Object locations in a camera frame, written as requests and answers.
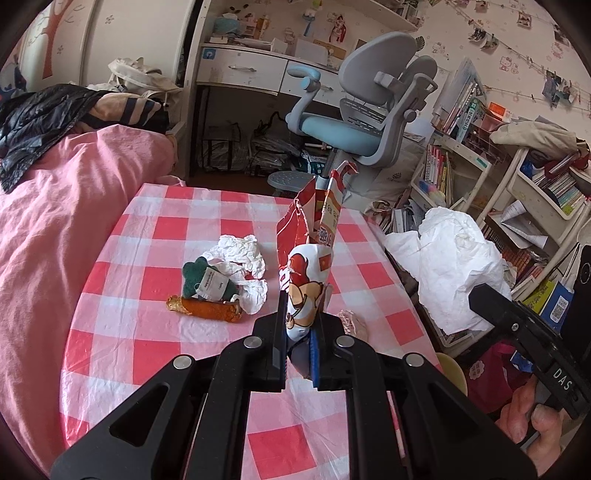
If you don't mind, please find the beige canvas bag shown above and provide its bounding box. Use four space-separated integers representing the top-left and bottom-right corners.
88 58 183 100

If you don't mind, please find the green plush with label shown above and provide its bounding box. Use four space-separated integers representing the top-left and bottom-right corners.
181 259 238 300

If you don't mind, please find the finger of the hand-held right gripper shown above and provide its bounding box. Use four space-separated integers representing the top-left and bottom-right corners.
468 284 536 342

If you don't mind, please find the row of upright books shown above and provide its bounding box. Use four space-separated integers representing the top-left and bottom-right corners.
433 59 491 140

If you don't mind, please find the white wardrobe with tree decal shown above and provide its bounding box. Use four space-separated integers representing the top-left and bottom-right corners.
18 0 197 88

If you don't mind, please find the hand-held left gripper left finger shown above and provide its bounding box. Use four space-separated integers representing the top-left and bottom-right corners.
50 293 289 480

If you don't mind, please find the clear bag with black straps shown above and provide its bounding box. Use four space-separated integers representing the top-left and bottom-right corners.
249 119 303 180
198 122 251 174

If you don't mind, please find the pink bag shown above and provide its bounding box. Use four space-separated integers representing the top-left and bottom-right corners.
466 342 532 416

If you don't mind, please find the yellow stool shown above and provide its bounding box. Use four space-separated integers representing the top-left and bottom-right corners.
436 353 468 398

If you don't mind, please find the white tissue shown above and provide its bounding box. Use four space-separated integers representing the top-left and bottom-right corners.
203 234 269 316

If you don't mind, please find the white desk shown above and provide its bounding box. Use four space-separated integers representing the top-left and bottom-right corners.
194 39 354 178

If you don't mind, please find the orange gold foil wrapper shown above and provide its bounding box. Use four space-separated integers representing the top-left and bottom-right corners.
166 295 243 324

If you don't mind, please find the photo string garland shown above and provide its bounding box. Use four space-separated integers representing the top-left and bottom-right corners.
465 16 591 112

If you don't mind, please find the wide white desk drawer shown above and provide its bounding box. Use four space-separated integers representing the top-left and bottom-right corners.
201 46 288 85

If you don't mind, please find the red white checkered tablecloth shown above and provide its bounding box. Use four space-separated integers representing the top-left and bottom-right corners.
60 182 444 480

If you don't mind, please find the beige cloth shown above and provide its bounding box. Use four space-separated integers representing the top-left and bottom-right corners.
489 117 583 152

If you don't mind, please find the grey blue office chair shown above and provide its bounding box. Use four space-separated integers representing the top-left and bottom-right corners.
268 32 439 200

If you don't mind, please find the small clear wrapper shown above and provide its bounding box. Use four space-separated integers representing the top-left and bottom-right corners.
337 309 369 340

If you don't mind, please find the person's right hand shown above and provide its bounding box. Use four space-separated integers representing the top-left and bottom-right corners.
496 383 573 480

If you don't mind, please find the pink blanket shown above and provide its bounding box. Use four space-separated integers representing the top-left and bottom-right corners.
0 124 185 464

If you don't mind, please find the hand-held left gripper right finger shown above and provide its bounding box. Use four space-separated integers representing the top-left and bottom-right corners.
308 311 539 480

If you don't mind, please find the row of thin red books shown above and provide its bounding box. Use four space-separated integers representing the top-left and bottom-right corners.
424 144 457 207

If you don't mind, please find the narrow white desk drawer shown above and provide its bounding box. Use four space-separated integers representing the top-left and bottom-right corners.
281 60 348 97

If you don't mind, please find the red doll wall picture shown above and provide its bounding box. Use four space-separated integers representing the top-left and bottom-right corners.
329 14 350 43

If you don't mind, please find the red white cartoon snack bag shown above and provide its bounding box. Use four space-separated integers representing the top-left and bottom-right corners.
276 159 358 379

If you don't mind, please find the large white paper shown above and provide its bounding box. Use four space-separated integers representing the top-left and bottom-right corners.
385 206 513 335

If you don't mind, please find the striped beige pillow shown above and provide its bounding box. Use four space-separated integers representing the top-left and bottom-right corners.
88 92 169 132

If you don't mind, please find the black puffer jacket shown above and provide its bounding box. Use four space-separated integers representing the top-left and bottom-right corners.
0 84 134 192

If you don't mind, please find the blue book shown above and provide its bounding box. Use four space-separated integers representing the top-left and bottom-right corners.
536 277 574 329

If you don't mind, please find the white rolling book rack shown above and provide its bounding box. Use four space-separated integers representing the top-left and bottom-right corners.
475 138 591 308

